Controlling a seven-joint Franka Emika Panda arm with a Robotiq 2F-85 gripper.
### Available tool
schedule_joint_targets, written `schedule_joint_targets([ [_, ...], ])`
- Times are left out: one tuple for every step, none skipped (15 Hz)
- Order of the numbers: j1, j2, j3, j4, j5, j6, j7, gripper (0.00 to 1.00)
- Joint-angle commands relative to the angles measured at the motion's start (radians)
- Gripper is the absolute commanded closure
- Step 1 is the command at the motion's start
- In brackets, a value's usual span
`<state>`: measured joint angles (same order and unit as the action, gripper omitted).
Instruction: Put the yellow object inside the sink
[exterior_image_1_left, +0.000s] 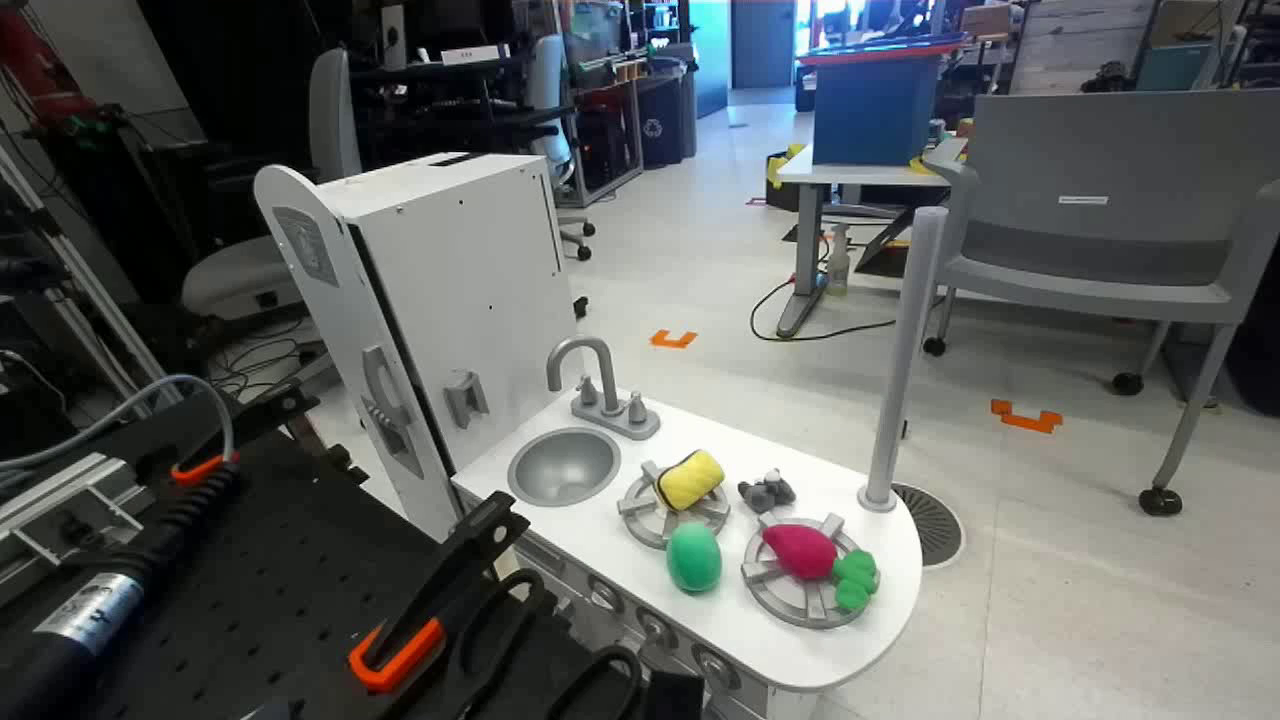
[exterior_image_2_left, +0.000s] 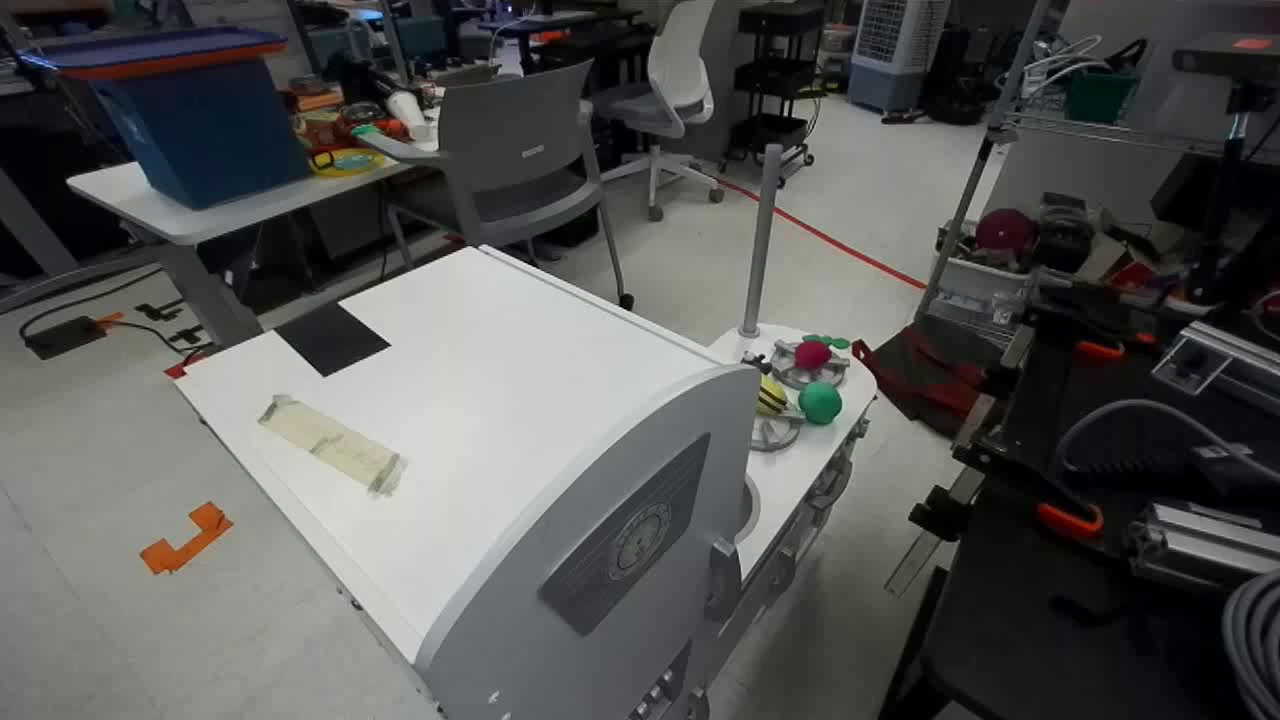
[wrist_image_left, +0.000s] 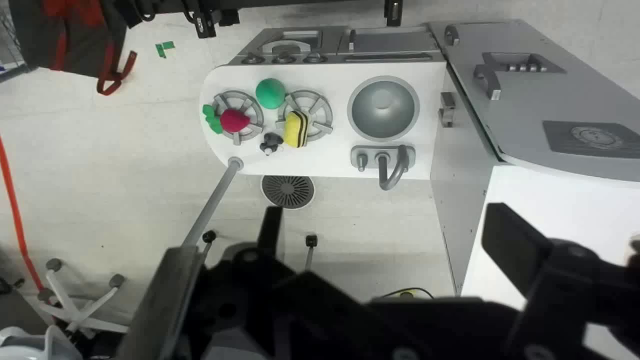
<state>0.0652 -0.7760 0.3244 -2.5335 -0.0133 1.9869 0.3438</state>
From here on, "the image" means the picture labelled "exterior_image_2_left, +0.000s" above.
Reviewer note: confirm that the green basket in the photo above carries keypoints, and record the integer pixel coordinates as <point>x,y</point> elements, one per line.
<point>1101,92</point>

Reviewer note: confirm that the metal stand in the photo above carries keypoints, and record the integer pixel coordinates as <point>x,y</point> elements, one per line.
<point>983,160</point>

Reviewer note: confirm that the black utility cart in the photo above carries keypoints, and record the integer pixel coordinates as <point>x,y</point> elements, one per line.
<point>783,82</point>

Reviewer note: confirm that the blue plastic bin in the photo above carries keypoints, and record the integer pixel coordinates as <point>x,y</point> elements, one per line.
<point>202,125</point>

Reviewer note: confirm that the orange floor tape marker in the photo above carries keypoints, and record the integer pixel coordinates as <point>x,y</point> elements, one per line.
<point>183,548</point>

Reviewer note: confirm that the white air cooler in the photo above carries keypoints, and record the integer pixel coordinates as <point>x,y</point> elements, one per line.
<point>889,46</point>

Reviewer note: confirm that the red ball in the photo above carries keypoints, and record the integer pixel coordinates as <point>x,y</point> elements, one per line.
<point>814,358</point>

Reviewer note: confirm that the silver pole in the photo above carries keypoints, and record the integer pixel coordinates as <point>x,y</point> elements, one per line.
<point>762,241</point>

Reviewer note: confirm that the grey chair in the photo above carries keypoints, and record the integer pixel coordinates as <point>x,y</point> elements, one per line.
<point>515,133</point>

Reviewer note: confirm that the white office chair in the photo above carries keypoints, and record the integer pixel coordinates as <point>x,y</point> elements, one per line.
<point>682,67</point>

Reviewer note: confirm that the black power strip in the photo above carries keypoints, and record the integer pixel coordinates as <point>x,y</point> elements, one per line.
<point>61,337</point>

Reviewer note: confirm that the green ball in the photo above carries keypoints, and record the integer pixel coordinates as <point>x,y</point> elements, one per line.
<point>822,403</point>

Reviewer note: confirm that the red black bag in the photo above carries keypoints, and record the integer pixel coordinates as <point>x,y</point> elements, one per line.
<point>920,383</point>

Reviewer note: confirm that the white table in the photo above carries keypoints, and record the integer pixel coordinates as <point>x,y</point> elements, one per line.
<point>163,205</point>

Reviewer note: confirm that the white toy kitchen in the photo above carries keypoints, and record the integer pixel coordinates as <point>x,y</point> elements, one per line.
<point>504,403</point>

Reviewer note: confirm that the red round object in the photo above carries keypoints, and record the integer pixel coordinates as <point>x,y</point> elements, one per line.
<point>1006,232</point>

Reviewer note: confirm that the black workbench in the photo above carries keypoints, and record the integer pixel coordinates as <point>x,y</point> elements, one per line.
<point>1043,627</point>

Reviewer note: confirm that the black square patch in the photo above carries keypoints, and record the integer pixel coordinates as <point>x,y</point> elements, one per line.
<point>331,337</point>

